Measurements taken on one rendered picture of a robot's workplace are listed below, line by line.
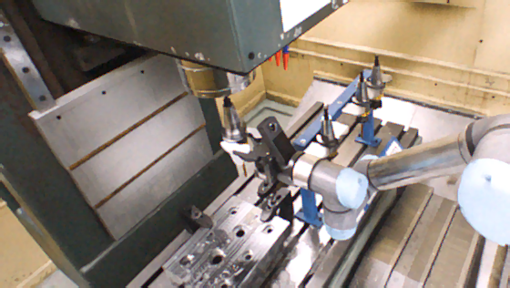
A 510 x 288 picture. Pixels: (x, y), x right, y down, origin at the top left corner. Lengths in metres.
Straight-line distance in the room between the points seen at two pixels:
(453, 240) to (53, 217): 1.28
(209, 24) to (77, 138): 0.71
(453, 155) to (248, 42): 0.43
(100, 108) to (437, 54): 1.28
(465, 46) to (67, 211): 1.51
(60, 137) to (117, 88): 0.19
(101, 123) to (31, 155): 0.18
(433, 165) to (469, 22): 0.93
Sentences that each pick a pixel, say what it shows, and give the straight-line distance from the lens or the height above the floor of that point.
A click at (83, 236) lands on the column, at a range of 1.42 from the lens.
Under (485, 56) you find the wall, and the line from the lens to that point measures 1.67.
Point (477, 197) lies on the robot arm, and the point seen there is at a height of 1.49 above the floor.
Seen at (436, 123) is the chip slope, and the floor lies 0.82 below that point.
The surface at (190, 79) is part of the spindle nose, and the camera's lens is 0.79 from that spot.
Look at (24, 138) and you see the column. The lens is 1.20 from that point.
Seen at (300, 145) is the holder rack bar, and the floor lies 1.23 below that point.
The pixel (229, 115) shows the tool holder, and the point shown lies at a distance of 0.89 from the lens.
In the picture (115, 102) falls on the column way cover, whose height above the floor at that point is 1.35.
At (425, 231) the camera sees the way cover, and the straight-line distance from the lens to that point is 1.49.
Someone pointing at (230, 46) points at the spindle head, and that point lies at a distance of 0.58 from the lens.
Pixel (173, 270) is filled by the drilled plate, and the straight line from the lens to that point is 1.18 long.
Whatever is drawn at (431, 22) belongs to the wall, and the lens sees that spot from 1.67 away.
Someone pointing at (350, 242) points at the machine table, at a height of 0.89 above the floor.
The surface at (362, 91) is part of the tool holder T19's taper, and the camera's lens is 1.20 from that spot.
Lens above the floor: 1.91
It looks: 35 degrees down
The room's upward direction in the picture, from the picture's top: 6 degrees counter-clockwise
